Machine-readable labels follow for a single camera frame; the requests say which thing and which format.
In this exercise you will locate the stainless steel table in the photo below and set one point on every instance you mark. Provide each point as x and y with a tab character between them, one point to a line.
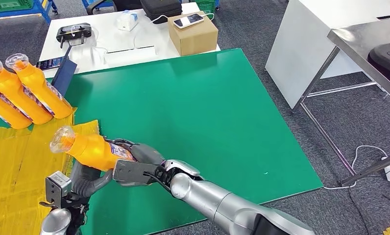
360	40

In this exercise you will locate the white cabinet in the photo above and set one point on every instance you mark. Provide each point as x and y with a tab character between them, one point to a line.
297	50

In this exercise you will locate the green table mat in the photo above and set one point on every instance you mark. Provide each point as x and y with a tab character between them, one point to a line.
182	97

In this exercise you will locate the black office chair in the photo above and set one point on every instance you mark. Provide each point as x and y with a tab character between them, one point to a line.
123	3

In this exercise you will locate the white smartphone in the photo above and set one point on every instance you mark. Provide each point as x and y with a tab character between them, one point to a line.
188	20

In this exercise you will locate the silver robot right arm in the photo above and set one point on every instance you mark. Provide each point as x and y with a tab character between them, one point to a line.
221	201

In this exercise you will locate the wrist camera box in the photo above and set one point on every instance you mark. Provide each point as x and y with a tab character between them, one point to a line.
133	172
57	189

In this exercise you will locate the cardboard box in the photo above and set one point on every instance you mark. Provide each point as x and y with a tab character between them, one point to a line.
195	40

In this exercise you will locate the green plastic crate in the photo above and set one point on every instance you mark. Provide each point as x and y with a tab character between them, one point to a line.
205	5
10	3

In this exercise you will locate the navy blue folded cover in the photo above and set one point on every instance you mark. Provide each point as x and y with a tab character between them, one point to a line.
65	76

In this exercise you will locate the small white box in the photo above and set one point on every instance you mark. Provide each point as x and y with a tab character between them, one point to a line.
126	20

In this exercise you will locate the black smartphone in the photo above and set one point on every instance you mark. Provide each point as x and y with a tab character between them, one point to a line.
49	63

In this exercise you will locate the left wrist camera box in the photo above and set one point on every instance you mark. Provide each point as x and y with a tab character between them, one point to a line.
57	189

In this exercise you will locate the white table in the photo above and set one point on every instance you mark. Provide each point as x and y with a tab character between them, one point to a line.
117	35

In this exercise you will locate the blue cart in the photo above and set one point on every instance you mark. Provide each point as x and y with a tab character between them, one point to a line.
18	11

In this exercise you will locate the black chair seat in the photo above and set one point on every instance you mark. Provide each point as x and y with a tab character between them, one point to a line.
388	61

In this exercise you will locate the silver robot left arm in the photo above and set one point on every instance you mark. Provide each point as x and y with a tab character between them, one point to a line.
62	220

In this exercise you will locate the blue cart frame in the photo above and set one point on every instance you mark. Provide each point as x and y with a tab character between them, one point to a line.
91	2

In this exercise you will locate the black remote controller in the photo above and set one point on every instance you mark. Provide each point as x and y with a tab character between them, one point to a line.
74	32

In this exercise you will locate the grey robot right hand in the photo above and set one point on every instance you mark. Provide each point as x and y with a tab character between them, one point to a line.
146	154

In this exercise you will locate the orange detergent bottle clear cap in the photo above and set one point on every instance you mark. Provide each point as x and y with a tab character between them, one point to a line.
0	110
91	150
39	87
16	95

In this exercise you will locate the black zipper case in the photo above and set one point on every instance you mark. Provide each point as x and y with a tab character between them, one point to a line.
161	8

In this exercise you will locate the yellow tape patch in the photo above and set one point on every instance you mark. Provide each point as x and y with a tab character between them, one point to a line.
16	168

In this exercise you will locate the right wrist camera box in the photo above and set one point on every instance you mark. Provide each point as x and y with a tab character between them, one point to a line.
133	172

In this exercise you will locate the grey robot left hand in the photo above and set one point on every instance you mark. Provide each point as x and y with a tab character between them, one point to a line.
86	183

